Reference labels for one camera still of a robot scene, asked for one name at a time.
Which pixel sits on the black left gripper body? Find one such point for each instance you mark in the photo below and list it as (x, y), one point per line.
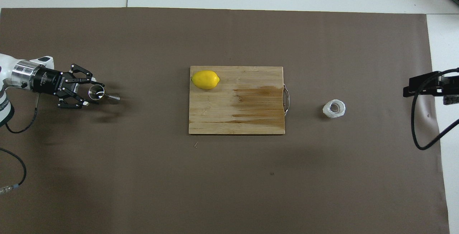
(50, 82)

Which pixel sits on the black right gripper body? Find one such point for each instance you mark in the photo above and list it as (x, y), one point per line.
(450, 85)

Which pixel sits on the steel double jigger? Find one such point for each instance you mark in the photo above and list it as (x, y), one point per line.
(96, 93)

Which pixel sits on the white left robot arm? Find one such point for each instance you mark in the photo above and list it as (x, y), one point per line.
(21, 74)

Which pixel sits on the yellow lemon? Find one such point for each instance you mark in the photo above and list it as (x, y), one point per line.
(205, 79)

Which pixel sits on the wooden cutting board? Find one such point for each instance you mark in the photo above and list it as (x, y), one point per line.
(222, 115)

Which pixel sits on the brown paper table mat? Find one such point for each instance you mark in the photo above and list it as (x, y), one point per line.
(229, 191)

